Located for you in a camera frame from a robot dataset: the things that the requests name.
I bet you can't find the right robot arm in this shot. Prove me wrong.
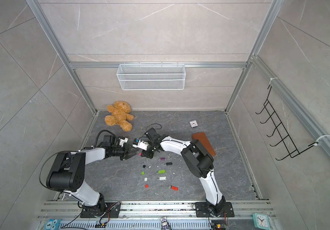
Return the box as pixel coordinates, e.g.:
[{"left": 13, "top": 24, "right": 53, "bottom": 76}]
[{"left": 132, "top": 128, "right": 226, "bottom": 216}]

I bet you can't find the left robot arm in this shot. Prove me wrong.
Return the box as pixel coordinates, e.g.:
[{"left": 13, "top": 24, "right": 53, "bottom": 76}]
[{"left": 39, "top": 129, "right": 136, "bottom": 207}]

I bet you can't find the red usb drive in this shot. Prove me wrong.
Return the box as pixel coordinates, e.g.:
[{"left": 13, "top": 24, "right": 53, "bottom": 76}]
[{"left": 170, "top": 186, "right": 178, "bottom": 191}]

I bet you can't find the brown teddy bear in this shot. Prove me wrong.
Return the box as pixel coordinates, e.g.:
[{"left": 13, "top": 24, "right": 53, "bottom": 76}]
[{"left": 105, "top": 101, "right": 134, "bottom": 132}]

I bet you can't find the small square pink-white packet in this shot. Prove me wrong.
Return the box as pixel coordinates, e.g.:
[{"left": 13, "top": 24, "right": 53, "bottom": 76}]
[{"left": 190, "top": 120, "right": 198, "bottom": 128}]

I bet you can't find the brown leather wallet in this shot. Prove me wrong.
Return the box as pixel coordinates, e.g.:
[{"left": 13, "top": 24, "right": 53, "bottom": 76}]
[{"left": 192, "top": 132, "right": 216, "bottom": 157}]

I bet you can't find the small purple toy figure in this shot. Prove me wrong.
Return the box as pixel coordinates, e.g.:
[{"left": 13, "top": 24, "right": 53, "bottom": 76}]
[{"left": 161, "top": 217, "right": 172, "bottom": 230}]

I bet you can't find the blue cartoon alarm clock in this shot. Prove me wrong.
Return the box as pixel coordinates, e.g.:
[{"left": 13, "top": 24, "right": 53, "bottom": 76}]
[{"left": 43, "top": 219, "right": 62, "bottom": 230}]

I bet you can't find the teal alarm clock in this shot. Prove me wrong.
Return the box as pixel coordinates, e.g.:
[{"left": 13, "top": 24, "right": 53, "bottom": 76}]
[{"left": 252, "top": 213, "right": 271, "bottom": 230}]

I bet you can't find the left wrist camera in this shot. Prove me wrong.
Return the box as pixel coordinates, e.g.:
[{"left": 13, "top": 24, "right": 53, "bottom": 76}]
[{"left": 119, "top": 137, "right": 128, "bottom": 147}]

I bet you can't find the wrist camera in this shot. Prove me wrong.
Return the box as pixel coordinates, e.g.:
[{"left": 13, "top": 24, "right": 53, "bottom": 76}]
[
  {"left": 119, "top": 137, "right": 128, "bottom": 147},
  {"left": 132, "top": 139, "right": 149, "bottom": 150}
]

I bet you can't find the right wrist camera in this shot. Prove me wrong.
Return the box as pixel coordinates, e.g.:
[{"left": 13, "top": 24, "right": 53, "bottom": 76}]
[{"left": 132, "top": 139, "right": 149, "bottom": 150}]

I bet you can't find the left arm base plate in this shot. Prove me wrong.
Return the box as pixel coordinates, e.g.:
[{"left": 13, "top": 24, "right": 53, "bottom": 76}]
[{"left": 80, "top": 201, "right": 122, "bottom": 218}]

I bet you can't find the white wire mesh basket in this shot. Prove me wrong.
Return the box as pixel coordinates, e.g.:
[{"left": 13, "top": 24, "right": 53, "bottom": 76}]
[{"left": 117, "top": 63, "right": 186, "bottom": 91}]

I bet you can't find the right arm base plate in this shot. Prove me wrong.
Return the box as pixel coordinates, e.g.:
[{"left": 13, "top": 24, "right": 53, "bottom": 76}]
[{"left": 194, "top": 201, "right": 235, "bottom": 218}]

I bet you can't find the black wire hook rack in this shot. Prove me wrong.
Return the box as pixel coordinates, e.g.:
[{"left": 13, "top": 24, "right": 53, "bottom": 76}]
[{"left": 255, "top": 85, "right": 319, "bottom": 161}]

